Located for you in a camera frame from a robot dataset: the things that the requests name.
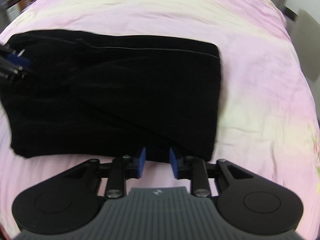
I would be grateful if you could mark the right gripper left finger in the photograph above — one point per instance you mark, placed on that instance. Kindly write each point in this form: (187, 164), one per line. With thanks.
(73, 198)

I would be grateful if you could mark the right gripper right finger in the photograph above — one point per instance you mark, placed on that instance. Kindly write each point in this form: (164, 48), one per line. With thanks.
(245, 200)

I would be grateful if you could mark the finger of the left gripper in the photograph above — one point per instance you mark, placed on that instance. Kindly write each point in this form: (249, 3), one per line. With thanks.
(11, 61)

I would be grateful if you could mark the black pants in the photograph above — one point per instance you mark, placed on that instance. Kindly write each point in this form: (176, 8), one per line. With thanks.
(84, 93)

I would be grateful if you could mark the pink floral duvet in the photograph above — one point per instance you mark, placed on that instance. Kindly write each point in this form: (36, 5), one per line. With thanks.
(267, 120)

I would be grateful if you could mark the grey padded chair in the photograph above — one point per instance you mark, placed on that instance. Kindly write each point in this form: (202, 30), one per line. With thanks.
(305, 38)

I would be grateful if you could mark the black wall socket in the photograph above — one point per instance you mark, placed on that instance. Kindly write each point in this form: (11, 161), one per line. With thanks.
(290, 14)

